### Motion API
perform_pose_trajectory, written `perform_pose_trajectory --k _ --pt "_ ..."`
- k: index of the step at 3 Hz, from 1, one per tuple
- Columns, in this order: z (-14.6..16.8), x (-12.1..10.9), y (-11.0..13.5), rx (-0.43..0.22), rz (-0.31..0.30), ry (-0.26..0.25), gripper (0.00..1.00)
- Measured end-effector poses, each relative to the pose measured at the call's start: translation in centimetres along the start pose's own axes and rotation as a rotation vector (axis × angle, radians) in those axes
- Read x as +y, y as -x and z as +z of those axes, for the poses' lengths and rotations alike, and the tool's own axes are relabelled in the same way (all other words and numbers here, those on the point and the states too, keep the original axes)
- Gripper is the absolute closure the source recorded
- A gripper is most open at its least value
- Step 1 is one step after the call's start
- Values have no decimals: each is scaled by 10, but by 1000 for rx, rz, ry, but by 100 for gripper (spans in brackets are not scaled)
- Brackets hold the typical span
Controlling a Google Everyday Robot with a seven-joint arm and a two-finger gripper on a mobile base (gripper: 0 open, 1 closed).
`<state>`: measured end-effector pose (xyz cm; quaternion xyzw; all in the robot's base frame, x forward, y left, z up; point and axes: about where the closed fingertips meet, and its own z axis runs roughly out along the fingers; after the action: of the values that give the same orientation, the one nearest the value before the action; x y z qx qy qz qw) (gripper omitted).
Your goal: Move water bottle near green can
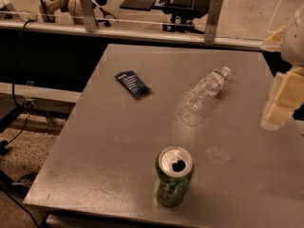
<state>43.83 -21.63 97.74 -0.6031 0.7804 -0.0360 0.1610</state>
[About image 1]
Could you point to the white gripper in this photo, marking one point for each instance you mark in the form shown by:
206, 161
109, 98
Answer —
294, 42

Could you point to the black office chair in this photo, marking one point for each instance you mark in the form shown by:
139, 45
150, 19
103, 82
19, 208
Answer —
182, 12

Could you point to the seated person in beige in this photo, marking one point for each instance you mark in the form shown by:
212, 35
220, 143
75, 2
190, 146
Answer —
74, 8

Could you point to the dark blue snack packet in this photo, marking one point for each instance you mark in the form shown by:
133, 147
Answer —
132, 83

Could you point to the clear plastic water bottle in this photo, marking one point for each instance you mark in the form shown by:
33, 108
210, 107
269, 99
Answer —
198, 100

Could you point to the metal rail beam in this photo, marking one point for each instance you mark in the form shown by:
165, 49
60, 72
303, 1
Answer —
143, 36

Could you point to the left metal bracket post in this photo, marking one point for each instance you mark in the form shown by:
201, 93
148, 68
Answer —
89, 18

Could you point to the right metal bracket post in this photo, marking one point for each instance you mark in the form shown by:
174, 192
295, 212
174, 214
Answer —
212, 20

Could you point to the metal bracket post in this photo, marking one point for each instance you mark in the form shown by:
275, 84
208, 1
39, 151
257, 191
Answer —
89, 18
212, 20

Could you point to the green soda can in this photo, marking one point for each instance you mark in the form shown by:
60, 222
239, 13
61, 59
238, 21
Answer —
174, 170

